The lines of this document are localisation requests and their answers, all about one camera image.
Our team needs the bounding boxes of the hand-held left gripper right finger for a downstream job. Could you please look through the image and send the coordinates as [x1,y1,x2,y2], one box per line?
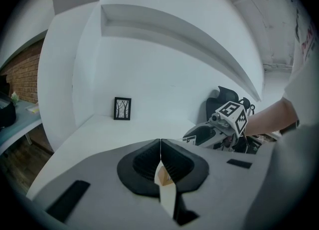
[160,138,275,230]

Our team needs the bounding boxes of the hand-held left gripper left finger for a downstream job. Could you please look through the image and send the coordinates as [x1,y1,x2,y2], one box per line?
[26,138,180,230]

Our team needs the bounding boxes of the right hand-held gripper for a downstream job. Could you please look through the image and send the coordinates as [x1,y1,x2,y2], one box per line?
[182,97,262,155]

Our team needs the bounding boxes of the white card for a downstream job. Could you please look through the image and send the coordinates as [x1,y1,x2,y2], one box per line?
[154,161,178,219]

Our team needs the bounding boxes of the person's right forearm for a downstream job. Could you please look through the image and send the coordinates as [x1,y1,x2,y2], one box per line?
[245,96,300,138]

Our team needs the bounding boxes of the black mesh office chair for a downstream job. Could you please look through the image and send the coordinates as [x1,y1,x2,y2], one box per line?
[205,85,252,126]

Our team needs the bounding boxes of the person's grey trousers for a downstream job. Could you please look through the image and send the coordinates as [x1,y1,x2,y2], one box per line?
[245,123,319,230]

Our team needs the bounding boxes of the black framed tree picture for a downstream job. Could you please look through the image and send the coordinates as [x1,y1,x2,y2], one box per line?
[113,97,132,121]

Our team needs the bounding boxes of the grey-blue side desk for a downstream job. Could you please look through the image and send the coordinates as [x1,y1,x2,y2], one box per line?
[0,99,43,153]

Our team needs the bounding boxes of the yellow and white paper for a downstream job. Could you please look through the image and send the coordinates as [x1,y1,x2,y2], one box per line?
[25,104,40,114]

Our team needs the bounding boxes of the black bag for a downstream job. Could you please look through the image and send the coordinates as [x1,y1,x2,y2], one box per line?
[0,91,17,129]

